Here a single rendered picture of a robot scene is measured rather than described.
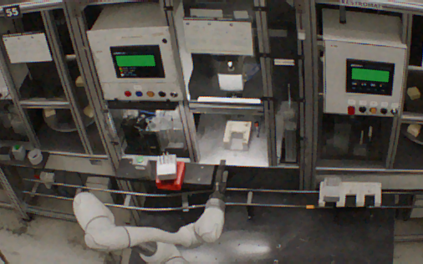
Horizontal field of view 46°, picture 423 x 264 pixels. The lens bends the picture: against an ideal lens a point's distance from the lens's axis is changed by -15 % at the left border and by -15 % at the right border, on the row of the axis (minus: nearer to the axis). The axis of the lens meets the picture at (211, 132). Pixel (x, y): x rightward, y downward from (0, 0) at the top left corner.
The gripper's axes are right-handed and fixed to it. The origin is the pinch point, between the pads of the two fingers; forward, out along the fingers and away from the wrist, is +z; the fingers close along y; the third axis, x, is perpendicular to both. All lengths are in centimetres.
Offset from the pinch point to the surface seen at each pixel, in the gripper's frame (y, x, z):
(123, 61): 53, 45, 18
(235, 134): -18.0, 1.6, 39.9
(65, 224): -113, 138, 25
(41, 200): -113, 168, 44
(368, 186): -26, -77, 13
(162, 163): -10.6, 34.7, 10.5
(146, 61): 52, 33, 18
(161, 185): -18.6, 34.9, 2.3
